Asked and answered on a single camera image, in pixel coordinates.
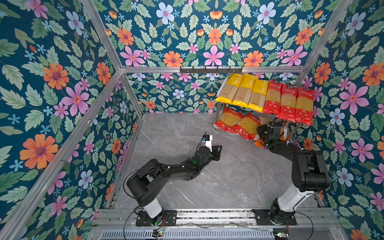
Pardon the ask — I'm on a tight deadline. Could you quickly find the red fusilli pasta bag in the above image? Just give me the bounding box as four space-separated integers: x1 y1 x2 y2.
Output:
234 113 261 141

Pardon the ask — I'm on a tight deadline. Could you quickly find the yellow spaghetti bag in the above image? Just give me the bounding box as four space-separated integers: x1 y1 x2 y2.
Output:
216 74 244 104
232 74 258 108
248 80 270 113

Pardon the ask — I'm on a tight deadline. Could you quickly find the red spaghetti bag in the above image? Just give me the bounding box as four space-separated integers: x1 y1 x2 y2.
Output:
263 80 283 115
295 87 315 126
277 84 298 123

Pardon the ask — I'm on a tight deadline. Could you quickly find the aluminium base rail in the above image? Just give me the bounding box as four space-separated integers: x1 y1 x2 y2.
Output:
88 208 348 240

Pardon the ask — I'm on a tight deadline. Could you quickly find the orange macaroni pasta bag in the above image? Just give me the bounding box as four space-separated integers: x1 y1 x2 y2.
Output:
253 113 275 148

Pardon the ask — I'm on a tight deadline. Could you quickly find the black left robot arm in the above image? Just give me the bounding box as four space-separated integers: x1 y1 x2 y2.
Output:
125 146 222 226

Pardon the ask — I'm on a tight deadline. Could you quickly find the red spaghetti bag front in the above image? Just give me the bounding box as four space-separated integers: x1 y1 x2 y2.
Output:
263 80 283 115

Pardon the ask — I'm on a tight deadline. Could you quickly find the black hook rail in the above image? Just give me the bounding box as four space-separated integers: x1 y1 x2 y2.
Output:
179 66 243 75

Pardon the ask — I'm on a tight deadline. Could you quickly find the white two-tier shelf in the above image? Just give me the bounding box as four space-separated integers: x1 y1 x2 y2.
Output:
214 74 304 148

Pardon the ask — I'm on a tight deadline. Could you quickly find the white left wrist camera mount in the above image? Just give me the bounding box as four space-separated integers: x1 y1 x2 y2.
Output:
201 134 213 152

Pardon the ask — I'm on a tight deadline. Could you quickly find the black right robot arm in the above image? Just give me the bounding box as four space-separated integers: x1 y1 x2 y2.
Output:
257 120 330 225

